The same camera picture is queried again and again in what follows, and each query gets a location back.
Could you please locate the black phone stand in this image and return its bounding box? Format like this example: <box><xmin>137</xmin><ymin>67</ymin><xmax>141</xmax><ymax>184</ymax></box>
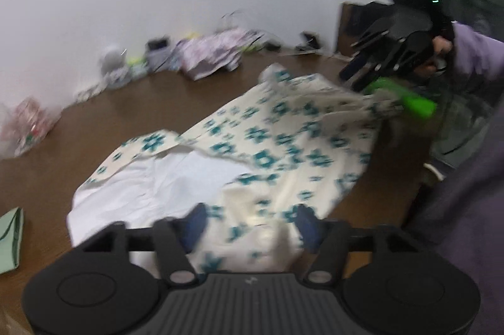
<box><xmin>300</xmin><ymin>31</ymin><xmax>323</xmax><ymax>53</ymax></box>

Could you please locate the clear plastic bag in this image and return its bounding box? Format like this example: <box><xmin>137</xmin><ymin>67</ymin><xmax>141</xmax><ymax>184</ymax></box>
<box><xmin>0</xmin><ymin>96</ymin><xmax>62</xmax><ymax>161</ymax></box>

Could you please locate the white round speaker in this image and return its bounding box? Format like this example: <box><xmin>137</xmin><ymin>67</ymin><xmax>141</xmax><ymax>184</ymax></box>
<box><xmin>98</xmin><ymin>44</ymin><xmax>135</xmax><ymax>88</ymax></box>

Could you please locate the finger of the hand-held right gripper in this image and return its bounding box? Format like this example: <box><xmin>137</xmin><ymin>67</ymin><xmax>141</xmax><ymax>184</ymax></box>
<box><xmin>339</xmin><ymin>43</ymin><xmax>398</xmax><ymax>92</ymax></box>
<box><xmin>350</xmin><ymin>17</ymin><xmax>397</xmax><ymax>49</ymax></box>

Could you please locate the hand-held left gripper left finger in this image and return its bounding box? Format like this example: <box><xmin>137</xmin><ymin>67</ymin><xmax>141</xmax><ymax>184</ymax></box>
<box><xmin>73</xmin><ymin>203</ymin><xmax>209</xmax><ymax>287</ymax></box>

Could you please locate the person's right hand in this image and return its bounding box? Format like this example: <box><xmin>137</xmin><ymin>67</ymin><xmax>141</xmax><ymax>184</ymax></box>
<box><xmin>413</xmin><ymin>37</ymin><xmax>454</xmax><ymax>77</ymax></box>

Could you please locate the cream teal-flowered garment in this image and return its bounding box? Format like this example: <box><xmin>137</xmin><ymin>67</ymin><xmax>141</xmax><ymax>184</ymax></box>
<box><xmin>66</xmin><ymin>63</ymin><xmax>404</xmax><ymax>274</ymax></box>

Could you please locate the person's purple clothing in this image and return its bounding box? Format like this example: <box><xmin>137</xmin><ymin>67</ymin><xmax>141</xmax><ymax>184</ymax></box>
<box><xmin>405</xmin><ymin>99</ymin><xmax>504</xmax><ymax>335</ymax></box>

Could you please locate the pink floral ruffled garment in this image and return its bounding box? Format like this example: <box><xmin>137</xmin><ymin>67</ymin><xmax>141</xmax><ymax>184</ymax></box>
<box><xmin>175</xmin><ymin>28</ymin><xmax>264</xmax><ymax>82</ymax></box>

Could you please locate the folded green cloth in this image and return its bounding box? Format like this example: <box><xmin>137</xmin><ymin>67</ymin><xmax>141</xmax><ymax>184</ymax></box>
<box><xmin>0</xmin><ymin>206</ymin><xmax>25</xmax><ymax>275</ymax></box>

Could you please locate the person's right forearm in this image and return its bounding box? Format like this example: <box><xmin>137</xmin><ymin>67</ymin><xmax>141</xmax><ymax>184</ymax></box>
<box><xmin>449</xmin><ymin>22</ymin><xmax>504</xmax><ymax>111</ymax></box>

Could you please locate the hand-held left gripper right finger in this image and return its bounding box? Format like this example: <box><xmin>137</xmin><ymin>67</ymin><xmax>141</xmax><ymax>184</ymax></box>
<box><xmin>294</xmin><ymin>203</ymin><xmax>420</xmax><ymax>287</ymax></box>

